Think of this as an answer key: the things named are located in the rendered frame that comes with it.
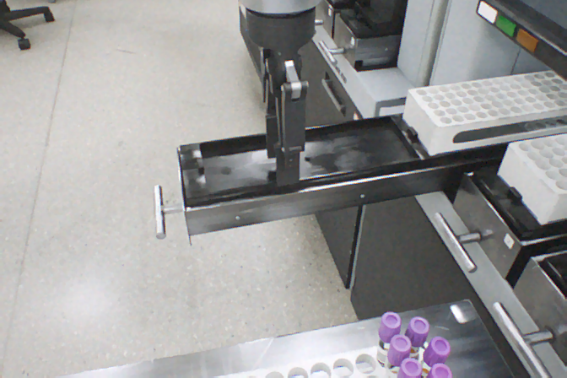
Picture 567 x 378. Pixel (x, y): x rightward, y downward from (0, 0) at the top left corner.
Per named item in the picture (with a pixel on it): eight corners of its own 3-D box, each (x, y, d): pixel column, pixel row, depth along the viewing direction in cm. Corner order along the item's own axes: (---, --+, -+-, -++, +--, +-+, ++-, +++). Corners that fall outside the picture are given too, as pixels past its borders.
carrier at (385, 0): (399, 26, 99) (404, -3, 95) (390, 27, 99) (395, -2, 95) (377, 4, 108) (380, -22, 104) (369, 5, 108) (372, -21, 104)
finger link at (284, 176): (299, 137, 60) (300, 141, 59) (298, 179, 64) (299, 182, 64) (275, 141, 59) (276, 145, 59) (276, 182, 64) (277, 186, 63)
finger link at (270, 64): (298, 52, 55) (301, 55, 53) (304, 143, 59) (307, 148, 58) (265, 57, 54) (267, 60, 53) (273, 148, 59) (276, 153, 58)
